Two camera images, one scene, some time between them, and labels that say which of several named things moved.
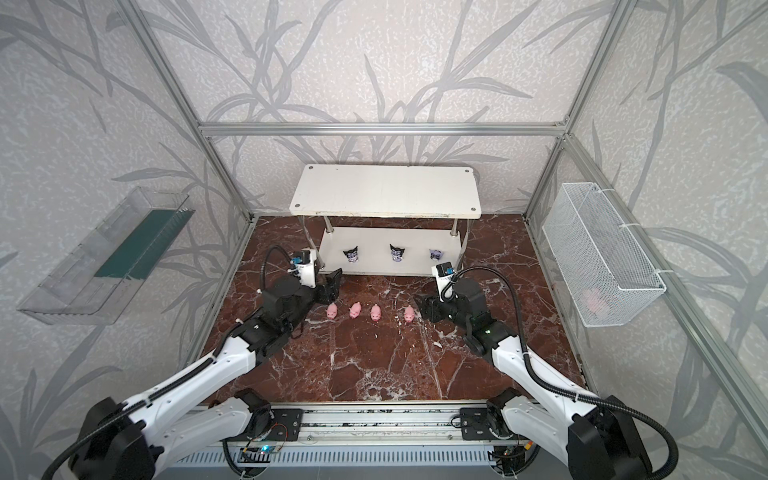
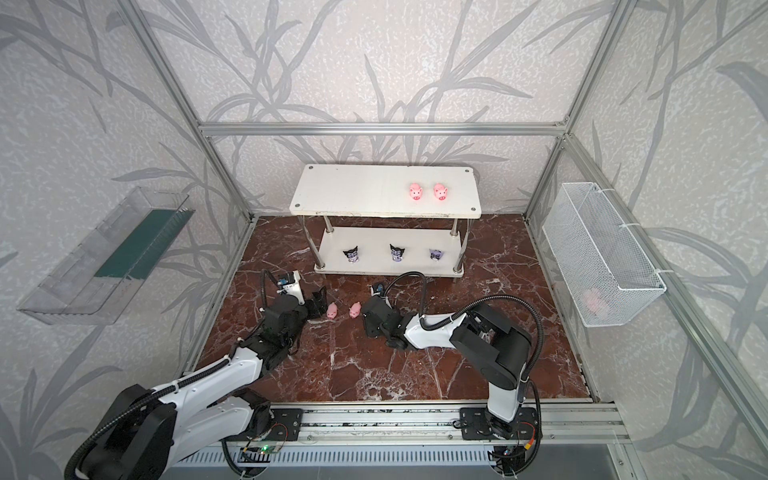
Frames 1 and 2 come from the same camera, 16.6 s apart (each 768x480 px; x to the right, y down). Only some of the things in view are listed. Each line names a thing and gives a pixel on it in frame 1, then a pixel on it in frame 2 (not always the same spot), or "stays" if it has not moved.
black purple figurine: [352, 254] stays
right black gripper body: [437, 306] → [372, 311]
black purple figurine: [396, 253] stays
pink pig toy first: [331, 311] stays
